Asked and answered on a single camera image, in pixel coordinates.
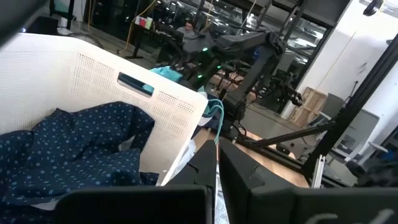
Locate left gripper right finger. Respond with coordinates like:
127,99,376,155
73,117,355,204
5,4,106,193
218,138,398,224

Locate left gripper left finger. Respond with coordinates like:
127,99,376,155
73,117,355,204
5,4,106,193
54,139,218,224

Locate navy dotted cloth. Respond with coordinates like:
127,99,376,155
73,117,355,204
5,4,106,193
0,101,159,224

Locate turquoise cloth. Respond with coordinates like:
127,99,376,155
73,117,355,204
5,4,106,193
142,65,225,146

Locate person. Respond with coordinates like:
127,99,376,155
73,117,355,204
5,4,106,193
175,20,200,43

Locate red and green boxes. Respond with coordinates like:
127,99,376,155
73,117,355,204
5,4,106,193
135,16,154,29

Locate wooden crate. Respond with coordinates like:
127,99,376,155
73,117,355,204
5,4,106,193
287,86,328,127

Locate white perforated plastic basket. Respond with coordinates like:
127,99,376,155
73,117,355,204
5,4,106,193
0,32,209,187

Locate black ceiling lamp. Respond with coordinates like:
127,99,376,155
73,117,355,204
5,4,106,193
363,0,385,17

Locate yellow hanging cord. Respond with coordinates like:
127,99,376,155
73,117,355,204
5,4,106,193
119,0,158,54

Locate black aluminium frame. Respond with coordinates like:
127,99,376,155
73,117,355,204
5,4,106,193
236,32,398,189

